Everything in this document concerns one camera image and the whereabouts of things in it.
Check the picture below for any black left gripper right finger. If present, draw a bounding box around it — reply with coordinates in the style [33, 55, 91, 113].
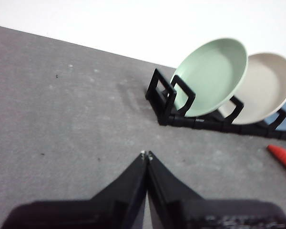
[146, 150, 286, 229]

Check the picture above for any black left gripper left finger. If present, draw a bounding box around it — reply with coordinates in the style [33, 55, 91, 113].
[0, 150, 148, 229]

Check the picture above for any orange carrot with green leaves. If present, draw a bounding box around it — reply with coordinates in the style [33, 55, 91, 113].
[266, 144, 286, 178]

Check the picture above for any green plate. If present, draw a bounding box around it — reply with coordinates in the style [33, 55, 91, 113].
[171, 37, 249, 118]

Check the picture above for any black plate rack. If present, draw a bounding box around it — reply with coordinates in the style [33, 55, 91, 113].
[144, 68, 286, 141]

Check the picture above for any beige plate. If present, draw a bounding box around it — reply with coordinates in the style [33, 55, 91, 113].
[218, 52, 286, 125]

